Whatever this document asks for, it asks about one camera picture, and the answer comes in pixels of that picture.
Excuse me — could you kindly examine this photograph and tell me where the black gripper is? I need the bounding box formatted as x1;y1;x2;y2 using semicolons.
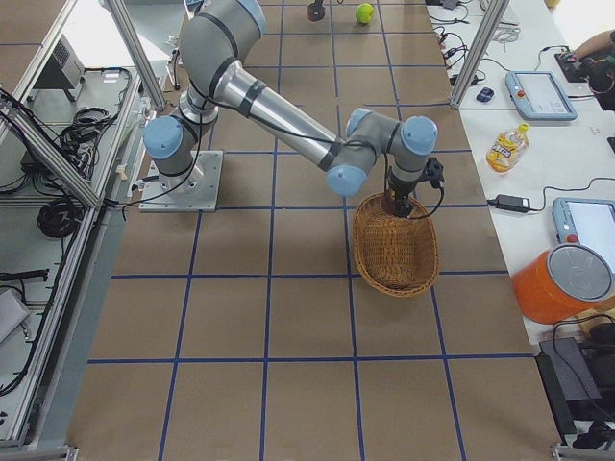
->
386;174;418;219

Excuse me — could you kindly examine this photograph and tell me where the orange cylinder container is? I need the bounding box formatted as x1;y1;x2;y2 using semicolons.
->
512;244;614;325

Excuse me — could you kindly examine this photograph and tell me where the aluminium frame post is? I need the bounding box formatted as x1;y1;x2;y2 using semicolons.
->
450;0;509;109

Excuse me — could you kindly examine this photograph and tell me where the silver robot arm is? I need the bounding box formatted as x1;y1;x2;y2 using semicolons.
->
143;1;444;217

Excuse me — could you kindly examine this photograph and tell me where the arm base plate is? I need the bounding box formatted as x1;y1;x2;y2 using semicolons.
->
137;151;224;212

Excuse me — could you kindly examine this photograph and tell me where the near blue teach pendant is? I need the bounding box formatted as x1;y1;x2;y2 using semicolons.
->
553;197;614;255

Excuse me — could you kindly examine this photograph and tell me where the yellow juice bottle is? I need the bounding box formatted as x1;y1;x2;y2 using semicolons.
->
485;122;530;174

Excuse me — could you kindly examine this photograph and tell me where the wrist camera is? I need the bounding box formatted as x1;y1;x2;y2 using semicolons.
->
424;157;445;188

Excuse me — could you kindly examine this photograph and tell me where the grey electronics box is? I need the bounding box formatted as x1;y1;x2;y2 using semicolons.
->
33;35;85;102

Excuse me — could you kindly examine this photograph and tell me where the blue teach pendant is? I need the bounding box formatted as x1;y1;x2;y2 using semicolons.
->
504;71;578;122
553;197;614;255

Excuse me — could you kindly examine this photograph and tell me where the black power adapter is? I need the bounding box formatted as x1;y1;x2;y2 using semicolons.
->
487;194;531;213

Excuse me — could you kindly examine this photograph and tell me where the dark red apple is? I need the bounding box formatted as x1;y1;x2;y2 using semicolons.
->
307;1;326;22

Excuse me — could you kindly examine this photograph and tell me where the black joystick controller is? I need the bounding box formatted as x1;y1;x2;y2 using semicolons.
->
554;53;603;83

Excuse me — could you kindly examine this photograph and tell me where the far blue teach pendant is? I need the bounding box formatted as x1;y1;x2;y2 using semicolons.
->
504;71;578;122

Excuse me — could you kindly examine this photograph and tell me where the green apple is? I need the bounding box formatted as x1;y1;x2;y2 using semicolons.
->
355;3;375;25

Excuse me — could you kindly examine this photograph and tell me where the person hand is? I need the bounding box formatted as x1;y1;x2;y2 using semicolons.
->
573;30;614;61

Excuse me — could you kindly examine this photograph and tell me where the coiled black cable bundle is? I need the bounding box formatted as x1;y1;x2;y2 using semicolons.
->
37;198;81;239

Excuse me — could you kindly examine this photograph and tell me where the woven wicker basket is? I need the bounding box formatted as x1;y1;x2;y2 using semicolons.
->
352;193;439;298

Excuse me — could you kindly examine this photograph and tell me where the red yellow apple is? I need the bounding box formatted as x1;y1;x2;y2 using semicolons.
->
381;189;396;216

